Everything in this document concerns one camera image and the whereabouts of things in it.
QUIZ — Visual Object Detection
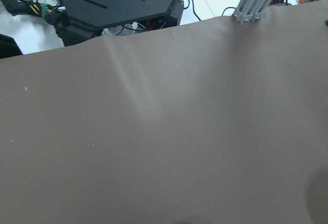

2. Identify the black device housing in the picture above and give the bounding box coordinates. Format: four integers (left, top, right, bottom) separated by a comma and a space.
40, 0, 183, 46

